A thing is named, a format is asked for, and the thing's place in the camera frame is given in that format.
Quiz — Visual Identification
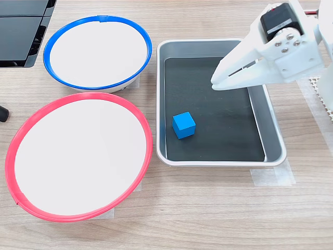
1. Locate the small black rounded object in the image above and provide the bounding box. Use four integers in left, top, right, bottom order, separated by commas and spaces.
0, 105, 10, 123

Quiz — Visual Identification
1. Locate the white plate with blue rim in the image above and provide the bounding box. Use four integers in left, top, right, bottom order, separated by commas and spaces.
43, 15, 153, 93

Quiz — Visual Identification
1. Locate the white plate with red rim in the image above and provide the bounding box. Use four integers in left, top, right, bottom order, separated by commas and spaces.
4, 91, 153, 223

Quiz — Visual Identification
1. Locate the pale perforated base plate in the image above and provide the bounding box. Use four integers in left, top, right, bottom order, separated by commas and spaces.
308, 74, 333, 123

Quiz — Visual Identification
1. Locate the steel tray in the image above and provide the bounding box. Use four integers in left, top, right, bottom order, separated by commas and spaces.
156, 39, 288, 167

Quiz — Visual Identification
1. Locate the small blue cube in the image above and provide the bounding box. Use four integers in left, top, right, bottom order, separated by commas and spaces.
172, 111, 196, 140

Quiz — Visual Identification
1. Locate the black tray mat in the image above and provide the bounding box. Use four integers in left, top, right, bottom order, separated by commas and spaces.
163, 57, 266, 162

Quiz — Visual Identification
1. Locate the black electronic device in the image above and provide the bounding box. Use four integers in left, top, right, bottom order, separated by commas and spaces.
0, 0, 58, 69

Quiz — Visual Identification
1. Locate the clear tape strip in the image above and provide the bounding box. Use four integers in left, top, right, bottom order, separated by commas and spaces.
249, 158, 297, 187
88, 207, 116, 221

